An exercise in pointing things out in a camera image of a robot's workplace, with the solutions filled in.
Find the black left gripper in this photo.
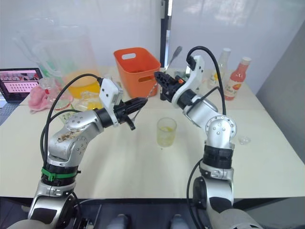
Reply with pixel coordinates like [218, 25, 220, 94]
[113, 96, 148, 131]

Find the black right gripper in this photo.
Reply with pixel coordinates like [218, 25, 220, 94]
[154, 71, 185, 102]

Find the long metal stirring spoon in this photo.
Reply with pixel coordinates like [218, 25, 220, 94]
[132, 45, 183, 120]

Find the clear drinking glass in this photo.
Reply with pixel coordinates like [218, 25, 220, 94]
[156, 117, 178, 147]

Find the clear bottle white cap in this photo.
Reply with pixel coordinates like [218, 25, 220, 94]
[209, 47, 233, 92]

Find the pink juice bottle white cap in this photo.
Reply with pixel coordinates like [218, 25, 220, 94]
[224, 56, 253, 102]

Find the small clear plastic cap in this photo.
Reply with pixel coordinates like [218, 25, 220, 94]
[238, 135, 252, 146]

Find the orange plastic bin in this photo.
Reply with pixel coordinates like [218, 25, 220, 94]
[113, 47, 162, 99]

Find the clear bag with yellow pieces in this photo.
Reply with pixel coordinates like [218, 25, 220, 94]
[73, 90, 103, 112]

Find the black vertical pole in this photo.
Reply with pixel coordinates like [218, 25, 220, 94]
[160, 0, 173, 69]

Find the large clear plastic jug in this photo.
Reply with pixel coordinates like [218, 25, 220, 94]
[30, 23, 101, 99]

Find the clear cup with green print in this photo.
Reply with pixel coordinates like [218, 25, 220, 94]
[32, 44, 72, 80]

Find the pink cloth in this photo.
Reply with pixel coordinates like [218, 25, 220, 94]
[28, 84, 52, 115]

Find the grey rounded shape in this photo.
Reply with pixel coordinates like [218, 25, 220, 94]
[108, 214, 132, 229]
[169, 214, 191, 229]

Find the open laptop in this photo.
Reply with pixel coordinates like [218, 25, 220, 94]
[0, 68, 44, 126]

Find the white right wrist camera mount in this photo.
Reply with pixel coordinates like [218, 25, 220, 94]
[171, 55, 205, 109]

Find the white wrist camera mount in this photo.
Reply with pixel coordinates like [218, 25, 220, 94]
[171, 55, 205, 109]
[99, 77, 124, 127]

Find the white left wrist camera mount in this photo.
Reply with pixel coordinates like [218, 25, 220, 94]
[99, 77, 124, 127]

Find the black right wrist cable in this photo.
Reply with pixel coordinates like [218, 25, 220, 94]
[185, 46, 227, 115]

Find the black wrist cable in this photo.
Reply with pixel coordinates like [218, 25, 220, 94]
[40, 73, 103, 164]
[185, 46, 227, 115]

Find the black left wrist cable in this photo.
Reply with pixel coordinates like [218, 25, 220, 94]
[40, 73, 103, 164]

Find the black right shoulder cable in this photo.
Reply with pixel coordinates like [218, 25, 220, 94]
[186, 159, 205, 229]

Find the black shoulder cable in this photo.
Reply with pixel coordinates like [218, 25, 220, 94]
[186, 159, 205, 229]
[70, 190, 101, 229]

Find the green cable tie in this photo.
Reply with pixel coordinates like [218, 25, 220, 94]
[41, 167, 80, 183]

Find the black left shoulder cable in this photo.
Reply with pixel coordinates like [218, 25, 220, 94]
[70, 190, 101, 229]

